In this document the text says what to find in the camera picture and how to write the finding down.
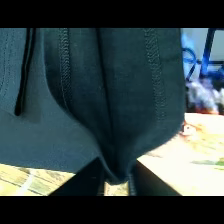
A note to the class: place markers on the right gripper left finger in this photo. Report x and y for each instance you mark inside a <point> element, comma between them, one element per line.
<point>85,183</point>

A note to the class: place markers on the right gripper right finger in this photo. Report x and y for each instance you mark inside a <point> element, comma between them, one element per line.
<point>146,183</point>

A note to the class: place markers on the black garment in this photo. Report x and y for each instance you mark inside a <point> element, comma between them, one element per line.
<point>100,83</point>

